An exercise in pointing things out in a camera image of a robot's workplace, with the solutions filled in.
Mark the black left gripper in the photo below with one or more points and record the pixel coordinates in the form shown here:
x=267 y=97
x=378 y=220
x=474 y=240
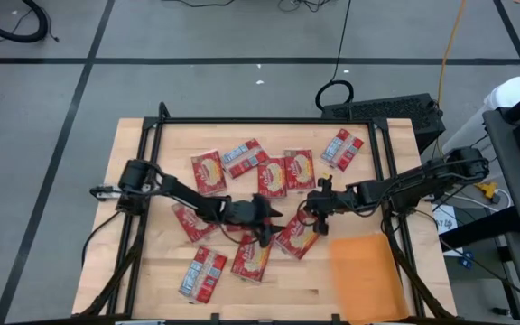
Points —
x=242 y=213

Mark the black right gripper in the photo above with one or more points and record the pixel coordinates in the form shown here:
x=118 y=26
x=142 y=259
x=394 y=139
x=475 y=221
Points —
x=332 y=201

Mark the red popcorn bag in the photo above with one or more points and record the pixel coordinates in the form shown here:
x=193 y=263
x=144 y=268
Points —
x=342 y=150
x=202 y=275
x=244 y=158
x=190 y=225
x=209 y=173
x=299 y=170
x=251 y=262
x=272 y=177
x=294 y=241

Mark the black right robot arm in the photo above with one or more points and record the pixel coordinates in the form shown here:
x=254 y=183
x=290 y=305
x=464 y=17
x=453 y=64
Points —
x=422 y=178

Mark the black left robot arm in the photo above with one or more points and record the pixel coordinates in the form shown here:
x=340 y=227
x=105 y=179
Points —
x=188 y=196

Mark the orange plastic basket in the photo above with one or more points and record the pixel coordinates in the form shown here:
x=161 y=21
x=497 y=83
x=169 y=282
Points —
x=368 y=280

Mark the black computer case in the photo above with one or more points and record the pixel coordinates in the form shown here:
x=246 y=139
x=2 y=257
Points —
x=386 y=110

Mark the white paper sheet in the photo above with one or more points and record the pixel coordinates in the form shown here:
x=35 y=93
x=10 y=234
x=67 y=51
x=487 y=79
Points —
x=446 y=223

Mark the blue tags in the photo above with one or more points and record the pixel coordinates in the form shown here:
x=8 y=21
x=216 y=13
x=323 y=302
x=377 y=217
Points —
x=467 y=259

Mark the yellow plug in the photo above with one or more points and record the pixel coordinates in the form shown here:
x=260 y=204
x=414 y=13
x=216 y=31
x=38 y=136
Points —
x=488 y=189

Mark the small black object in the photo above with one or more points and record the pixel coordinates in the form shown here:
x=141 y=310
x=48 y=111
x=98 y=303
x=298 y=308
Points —
x=501 y=311

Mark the white bin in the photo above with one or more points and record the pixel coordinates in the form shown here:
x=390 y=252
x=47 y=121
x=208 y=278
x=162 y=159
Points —
x=513 y=92

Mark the black aluminium table frame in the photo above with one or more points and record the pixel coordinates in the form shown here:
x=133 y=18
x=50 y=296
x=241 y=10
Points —
x=264 y=120

